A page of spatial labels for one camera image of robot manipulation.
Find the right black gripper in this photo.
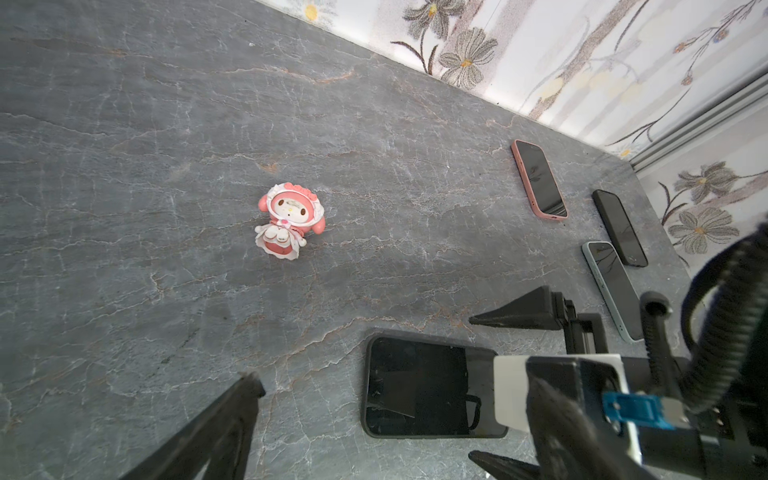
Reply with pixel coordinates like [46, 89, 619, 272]
[468, 286, 609, 480]

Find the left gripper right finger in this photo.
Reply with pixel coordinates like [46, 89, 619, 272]
[526, 377, 654, 479]

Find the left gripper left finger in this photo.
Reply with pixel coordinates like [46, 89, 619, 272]
[123, 373, 265, 479]

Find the black phone case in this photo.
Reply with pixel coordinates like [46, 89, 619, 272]
[592, 189, 649, 268]
[359, 333, 511, 440]

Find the light blue phone case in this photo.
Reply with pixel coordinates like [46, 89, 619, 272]
[580, 239, 647, 344]

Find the pink phone case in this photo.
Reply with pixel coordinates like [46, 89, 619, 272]
[511, 139, 570, 223]

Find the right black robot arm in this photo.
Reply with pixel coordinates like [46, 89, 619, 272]
[469, 225, 767, 479]

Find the small pink figurine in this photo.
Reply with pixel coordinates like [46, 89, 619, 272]
[254, 182, 326, 261]

